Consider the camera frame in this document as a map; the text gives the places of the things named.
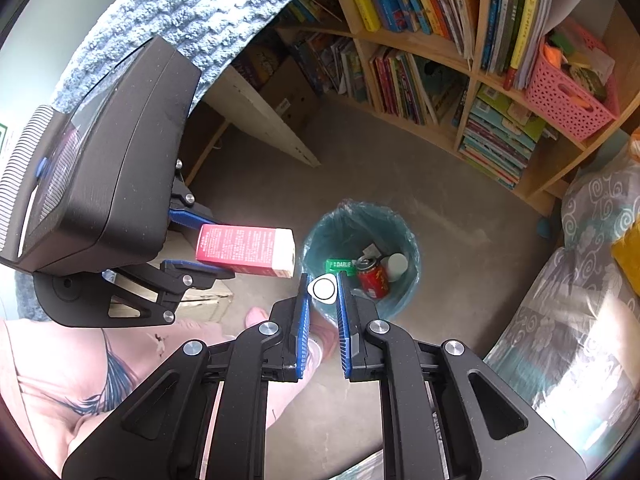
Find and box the red and white carton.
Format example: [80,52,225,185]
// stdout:
[195,224,296,278]

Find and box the red herbal tea can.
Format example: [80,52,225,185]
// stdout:
[355,257,390,300]

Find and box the small white round container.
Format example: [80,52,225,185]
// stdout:
[307,273,338,306]

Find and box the teal lined trash bin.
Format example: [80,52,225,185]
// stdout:
[301,199,422,325]

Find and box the grey patterned plastic-wrapped bedding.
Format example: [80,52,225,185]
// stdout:
[344,154,640,480]

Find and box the white cup in bin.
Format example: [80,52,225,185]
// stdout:
[381,252,409,283]

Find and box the green box in bin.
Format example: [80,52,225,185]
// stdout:
[324,258,357,276]

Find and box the blue knitted bed blanket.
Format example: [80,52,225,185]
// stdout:
[14,0,364,321]

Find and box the yellow bag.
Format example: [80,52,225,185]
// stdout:
[611,230,640,288]

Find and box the pink plastic basket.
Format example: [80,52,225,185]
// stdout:
[525,18,620,141]

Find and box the wooden bookshelf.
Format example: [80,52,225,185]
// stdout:
[276,0,639,214]

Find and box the wooden bed frame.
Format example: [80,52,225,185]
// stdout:
[186,65,320,185]

